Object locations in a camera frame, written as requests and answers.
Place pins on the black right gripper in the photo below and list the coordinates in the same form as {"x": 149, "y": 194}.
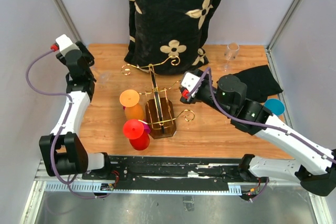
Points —
{"x": 202, "y": 75}

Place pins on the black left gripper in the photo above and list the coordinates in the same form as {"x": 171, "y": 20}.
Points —
{"x": 87, "y": 56}

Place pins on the clear wine glass front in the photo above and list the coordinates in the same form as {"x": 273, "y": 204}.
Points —
{"x": 100, "y": 76}

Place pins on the clear wine glass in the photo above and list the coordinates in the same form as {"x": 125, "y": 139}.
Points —
{"x": 100, "y": 76}
{"x": 230, "y": 54}

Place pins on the gold wire wine glass rack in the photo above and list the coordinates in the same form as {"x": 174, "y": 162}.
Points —
{"x": 159, "y": 112}

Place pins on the magenta wine glass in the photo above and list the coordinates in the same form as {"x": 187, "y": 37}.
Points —
{"x": 147, "y": 129}

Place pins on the blue wine glass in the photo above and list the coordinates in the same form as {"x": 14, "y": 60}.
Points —
{"x": 275, "y": 106}

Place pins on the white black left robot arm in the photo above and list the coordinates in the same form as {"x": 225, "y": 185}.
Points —
{"x": 62, "y": 150}

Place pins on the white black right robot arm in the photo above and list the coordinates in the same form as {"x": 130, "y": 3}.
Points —
{"x": 312, "y": 165}

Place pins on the orange wine glass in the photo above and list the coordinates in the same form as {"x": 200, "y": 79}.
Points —
{"x": 129, "y": 99}

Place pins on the red wine glass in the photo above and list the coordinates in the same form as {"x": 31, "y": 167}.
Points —
{"x": 136, "y": 136}

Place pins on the black folded cloth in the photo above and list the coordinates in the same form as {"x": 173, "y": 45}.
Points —
{"x": 260, "y": 83}

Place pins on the black floral patterned pillow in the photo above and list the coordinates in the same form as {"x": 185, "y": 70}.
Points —
{"x": 170, "y": 34}

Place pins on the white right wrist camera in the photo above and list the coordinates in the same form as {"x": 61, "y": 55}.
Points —
{"x": 190, "y": 84}

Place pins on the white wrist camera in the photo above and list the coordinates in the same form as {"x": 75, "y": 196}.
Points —
{"x": 190, "y": 84}
{"x": 63, "y": 44}

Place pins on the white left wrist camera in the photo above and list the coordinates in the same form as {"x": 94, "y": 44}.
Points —
{"x": 63, "y": 44}

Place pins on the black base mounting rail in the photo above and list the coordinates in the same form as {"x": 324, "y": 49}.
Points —
{"x": 173, "y": 174}

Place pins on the left aluminium frame post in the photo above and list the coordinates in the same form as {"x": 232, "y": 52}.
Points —
{"x": 67, "y": 19}

